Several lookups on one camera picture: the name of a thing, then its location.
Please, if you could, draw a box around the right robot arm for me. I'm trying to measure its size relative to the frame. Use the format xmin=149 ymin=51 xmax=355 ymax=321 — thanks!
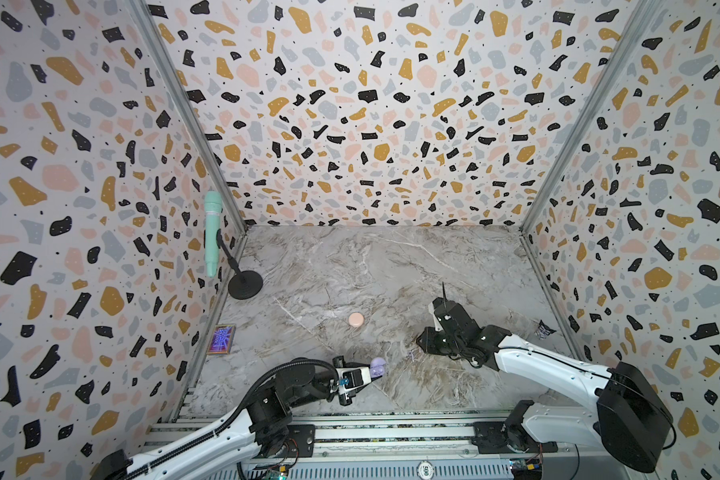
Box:
xmin=416 ymin=296 xmax=677 ymax=473

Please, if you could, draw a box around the colourful card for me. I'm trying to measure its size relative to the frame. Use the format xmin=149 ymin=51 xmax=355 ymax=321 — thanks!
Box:
xmin=207 ymin=325 xmax=236 ymax=355

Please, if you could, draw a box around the small dark wrapper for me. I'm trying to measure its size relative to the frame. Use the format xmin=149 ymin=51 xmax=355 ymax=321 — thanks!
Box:
xmin=536 ymin=320 xmax=557 ymax=339

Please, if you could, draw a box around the black microphone stand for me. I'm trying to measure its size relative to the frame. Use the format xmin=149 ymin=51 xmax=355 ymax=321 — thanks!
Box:
xmin=216 ymin=230 xmax=263 ymax=300

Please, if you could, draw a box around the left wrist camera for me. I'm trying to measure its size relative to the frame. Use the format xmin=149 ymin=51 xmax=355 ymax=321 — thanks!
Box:
xmin=337 ymin=366 xmax=372 ymax=394

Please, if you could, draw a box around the mint green microphone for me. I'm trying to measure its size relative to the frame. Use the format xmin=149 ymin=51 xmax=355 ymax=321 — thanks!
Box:
xmin=204 ymin=191 xmax=223 ymax=278

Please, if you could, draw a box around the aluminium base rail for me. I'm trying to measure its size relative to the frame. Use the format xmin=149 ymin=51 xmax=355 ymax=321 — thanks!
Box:
xmin=140 ymin=411 xmax=642 ymax=479

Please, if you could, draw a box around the purple earbud charging case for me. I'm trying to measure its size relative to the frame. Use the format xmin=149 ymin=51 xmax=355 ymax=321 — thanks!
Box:
xmin=369 ymin=357 xmax=386 ymax=379

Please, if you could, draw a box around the pink earbud charging case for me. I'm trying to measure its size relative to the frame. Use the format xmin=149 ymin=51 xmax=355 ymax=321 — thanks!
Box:
xmin=348 ymin=312 xmax=365 ymax=328

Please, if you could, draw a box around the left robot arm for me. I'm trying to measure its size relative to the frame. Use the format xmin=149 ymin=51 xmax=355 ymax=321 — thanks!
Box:
xmin=92 ymin=356 xmax=385 ymax=479

